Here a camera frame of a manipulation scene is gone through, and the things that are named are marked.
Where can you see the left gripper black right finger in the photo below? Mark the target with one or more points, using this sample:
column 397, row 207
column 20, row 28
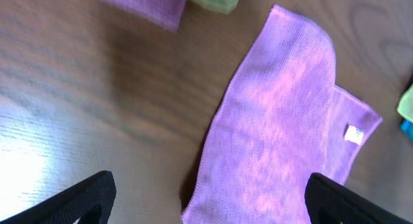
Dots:
column 331, row 203

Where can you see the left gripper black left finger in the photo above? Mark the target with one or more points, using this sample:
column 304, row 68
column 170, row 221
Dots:
column 89, row 201

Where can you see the large purple microfiber cloth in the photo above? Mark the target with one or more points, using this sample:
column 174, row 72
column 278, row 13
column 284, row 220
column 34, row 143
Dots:
column 281, row 119

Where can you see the blue cloth right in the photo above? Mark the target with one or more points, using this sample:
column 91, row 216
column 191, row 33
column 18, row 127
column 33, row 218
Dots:
column 407, row 128

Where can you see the crumpled green cloth right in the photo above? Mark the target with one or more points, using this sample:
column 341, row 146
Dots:
column 405, row 106

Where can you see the folded purple cloth left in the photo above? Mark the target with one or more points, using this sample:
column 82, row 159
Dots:
column 164, row 13

